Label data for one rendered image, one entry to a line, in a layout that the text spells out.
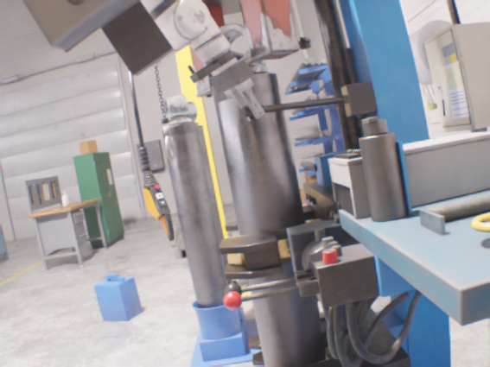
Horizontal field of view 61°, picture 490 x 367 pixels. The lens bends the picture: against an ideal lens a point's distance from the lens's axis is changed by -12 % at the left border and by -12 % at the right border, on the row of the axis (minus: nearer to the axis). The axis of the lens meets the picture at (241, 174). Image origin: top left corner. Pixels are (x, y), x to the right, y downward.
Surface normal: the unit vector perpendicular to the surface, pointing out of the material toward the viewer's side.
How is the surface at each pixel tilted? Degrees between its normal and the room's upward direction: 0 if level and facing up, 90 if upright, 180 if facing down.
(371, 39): 90
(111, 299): 90
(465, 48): 90
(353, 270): 90
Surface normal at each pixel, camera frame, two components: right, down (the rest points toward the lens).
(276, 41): 0.50, -0.05
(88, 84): -0.01, 0.05
